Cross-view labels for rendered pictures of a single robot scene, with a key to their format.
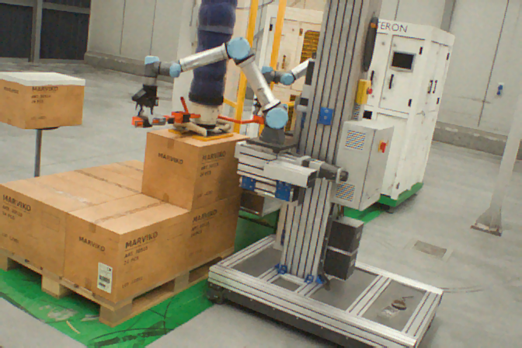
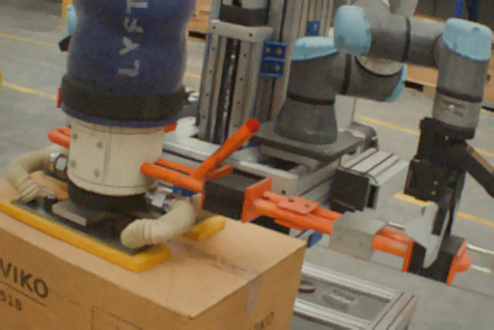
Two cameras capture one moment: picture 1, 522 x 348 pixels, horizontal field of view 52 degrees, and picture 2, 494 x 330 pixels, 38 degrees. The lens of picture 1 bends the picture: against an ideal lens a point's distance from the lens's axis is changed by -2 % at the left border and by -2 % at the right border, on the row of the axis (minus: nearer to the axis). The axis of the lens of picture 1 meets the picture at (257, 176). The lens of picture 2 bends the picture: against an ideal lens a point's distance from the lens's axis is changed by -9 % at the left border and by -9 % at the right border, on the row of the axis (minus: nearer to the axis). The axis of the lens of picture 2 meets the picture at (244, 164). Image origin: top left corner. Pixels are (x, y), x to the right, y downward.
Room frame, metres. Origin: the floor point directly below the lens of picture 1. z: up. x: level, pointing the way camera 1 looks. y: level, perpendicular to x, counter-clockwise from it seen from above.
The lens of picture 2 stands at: (3.27, 1.71, 1.50)
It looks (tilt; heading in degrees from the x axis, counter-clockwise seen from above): 17 degrees down; 269
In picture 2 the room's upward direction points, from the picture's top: 8 degrees clockwise
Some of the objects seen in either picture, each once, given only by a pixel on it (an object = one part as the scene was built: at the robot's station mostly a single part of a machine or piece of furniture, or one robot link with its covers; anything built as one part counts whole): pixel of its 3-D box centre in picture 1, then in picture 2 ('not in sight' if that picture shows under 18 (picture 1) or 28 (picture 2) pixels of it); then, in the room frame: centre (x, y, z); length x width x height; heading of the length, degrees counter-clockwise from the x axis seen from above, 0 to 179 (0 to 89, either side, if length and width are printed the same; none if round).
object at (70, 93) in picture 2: (206, 96); (122, 91); (3.48, 0.40, 1.19); 0.23 x 0.23 x 0.04
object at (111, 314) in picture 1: (123, 255); not in sight; (3.35, 0.81, 0.07); 1.20 x 1.00 x 0.14; 152
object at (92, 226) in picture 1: (126, 217); not in sight; (3.35, 0.81, 0.34); 1.20 x 1.00 x 0.40; 152
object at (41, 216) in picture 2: (189, 127); (78, 220); (3.53, 0.49, 0.97); 0.34 x 0.10 x 0.05; 153
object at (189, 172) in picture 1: (196, 164); (110, 313); (3.47, 0.40, 0.75); 0.60 x 0.40 x 0.40; 152
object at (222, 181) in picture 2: (180, 116); (235, 193); (3.26, 0.51, 1.07); 0.10 x 0.08 x 0.06; 63
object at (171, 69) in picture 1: (170, 69); (437, 46); (2.98, 0.56, 1.37); 0.11 x 0.11 x 0.08; 2
